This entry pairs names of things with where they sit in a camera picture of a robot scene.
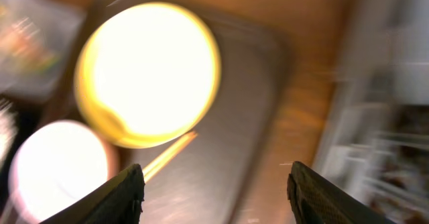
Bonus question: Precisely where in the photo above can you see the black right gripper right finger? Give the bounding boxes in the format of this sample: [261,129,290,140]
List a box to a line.
[287,161,394,224]

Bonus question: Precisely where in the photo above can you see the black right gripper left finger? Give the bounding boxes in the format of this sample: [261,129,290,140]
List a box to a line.
[41,164,145,224]

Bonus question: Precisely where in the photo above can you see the wooden chopstick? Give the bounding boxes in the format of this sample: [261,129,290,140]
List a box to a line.
[142,131,198,182]

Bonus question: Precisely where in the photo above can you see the white pink rice bowl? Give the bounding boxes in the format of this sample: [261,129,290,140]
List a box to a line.
[8,120,119,223]

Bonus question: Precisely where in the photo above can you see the yellow plate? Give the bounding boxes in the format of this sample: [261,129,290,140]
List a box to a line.
[74,1,221,148]

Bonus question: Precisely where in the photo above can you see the green snack wrapper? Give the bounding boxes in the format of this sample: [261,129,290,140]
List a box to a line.
[1,17,58,74]

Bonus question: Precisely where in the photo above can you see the grey dishwasher rack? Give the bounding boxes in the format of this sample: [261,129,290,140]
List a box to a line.
[312,0,428,223]

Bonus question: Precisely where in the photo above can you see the brown serving tray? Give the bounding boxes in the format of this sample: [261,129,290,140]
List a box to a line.
[40,0,289,223]

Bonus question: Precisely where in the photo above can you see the clear plastic bin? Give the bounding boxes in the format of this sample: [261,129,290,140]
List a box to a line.
[1,0,85,101]

